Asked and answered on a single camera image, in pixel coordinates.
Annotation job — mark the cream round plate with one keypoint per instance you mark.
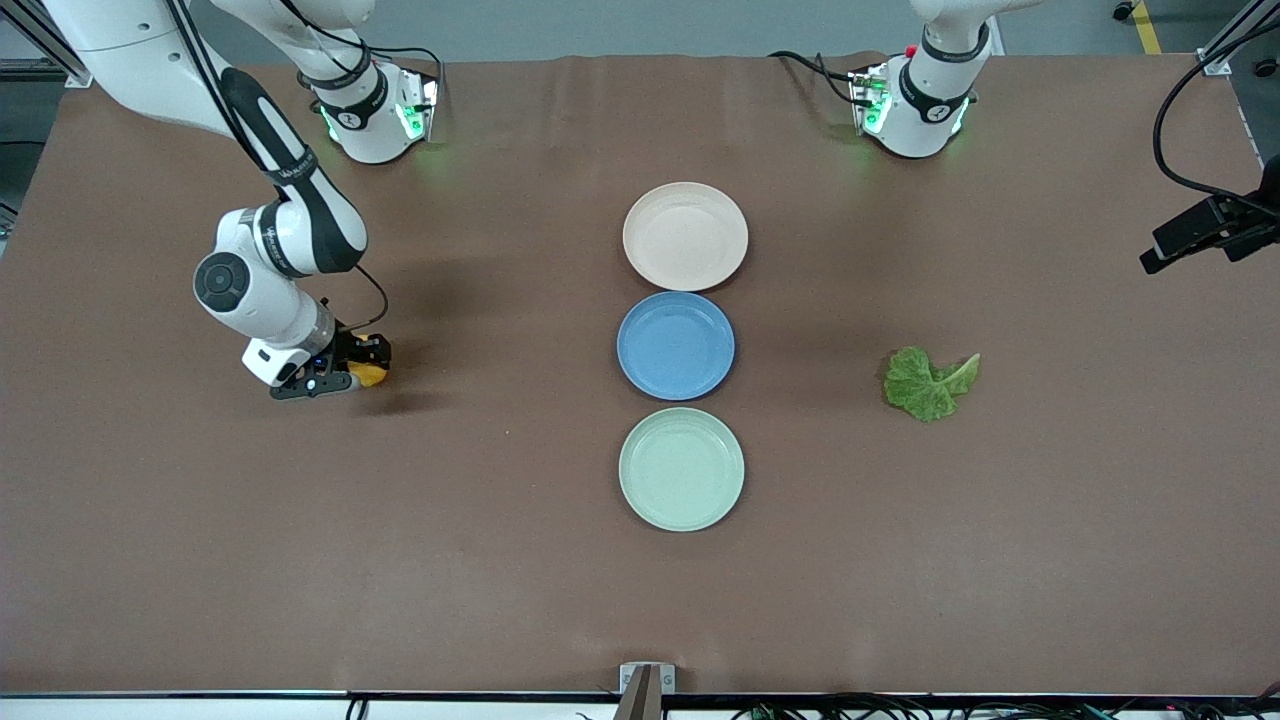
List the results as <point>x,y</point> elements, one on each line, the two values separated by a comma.
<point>685,236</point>

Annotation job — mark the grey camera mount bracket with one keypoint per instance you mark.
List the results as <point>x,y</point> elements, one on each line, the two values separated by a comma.
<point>646,685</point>

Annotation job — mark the green lettuce leaf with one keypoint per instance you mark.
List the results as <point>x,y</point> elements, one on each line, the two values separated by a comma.
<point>925,385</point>

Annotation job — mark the yellow lemon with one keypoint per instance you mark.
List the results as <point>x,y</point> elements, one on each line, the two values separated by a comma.
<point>372,375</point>

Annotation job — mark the black table edge strip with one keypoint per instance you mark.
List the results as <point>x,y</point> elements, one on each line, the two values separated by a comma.
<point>300,694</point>

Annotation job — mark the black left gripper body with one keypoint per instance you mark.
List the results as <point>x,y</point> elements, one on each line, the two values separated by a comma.
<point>1232,222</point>

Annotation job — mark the aluminium frame profile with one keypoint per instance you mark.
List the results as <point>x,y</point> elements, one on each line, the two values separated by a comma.
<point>1235,35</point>
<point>45,50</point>

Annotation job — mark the blue bowl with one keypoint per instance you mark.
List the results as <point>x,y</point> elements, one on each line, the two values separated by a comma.
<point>676,346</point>

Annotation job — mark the pale green round plate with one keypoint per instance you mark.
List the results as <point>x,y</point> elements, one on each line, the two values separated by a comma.
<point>681,469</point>

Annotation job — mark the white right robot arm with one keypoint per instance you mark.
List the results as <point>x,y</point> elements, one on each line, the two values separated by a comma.
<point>260,280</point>

